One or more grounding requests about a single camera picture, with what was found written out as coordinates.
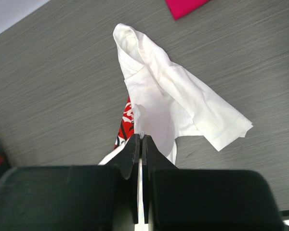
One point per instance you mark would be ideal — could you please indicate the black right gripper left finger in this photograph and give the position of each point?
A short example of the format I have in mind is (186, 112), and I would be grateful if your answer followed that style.
(73, 198)

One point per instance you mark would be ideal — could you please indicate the folded magenta t-shirt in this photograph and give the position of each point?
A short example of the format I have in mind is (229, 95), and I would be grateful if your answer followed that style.
(181, 8)

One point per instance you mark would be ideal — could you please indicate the white t-shirt with red print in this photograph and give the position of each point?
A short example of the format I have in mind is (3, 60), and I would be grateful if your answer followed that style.
(166, 101)

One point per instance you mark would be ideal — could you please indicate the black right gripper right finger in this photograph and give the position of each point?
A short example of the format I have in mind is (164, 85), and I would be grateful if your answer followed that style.
(204, 199)

